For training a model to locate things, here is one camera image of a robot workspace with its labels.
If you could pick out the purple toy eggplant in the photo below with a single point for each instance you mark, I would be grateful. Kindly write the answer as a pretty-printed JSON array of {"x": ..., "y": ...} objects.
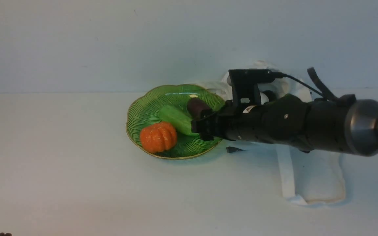
[{"x": 195, "y": 106}]

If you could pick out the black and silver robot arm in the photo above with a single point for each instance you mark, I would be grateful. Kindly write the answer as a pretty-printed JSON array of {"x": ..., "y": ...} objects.
[{"x": 346, "y": 125}]

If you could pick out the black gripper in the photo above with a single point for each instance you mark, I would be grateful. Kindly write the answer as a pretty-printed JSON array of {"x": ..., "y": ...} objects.
[{"x": 278, "y": 122}]

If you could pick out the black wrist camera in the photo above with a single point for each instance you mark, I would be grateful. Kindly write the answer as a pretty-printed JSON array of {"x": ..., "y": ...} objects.
[{"x": 244, "y": 83}]

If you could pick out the orange toy pumpkin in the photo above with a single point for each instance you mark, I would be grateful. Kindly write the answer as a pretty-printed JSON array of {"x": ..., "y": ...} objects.
[{"x": 158, "y": 137}]

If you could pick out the green ribbed glass plate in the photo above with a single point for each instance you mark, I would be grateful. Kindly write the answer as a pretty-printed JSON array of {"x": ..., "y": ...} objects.
[{"x": 144, "y": 112}]

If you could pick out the green toy cucumber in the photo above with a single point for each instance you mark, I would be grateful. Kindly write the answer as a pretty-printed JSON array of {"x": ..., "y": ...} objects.
[{"x": 180, "y": 121}]

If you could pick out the white cloth bag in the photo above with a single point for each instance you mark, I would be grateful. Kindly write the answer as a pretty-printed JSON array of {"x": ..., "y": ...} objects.
[{"x": 314, "y": 179}]

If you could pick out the dark object at bottom edge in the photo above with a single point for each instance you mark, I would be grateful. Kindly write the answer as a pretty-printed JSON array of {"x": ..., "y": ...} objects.
[{"x": 5, "y": 234}]

